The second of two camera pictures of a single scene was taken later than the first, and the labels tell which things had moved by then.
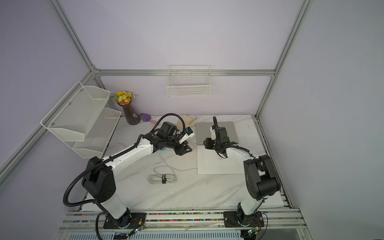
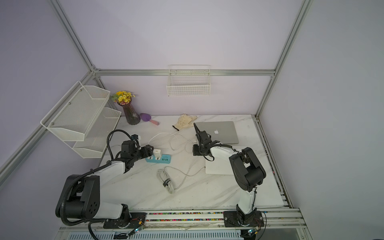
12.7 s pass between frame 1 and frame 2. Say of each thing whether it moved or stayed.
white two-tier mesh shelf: stayed
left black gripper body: moved
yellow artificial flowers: stayed
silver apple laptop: stayed
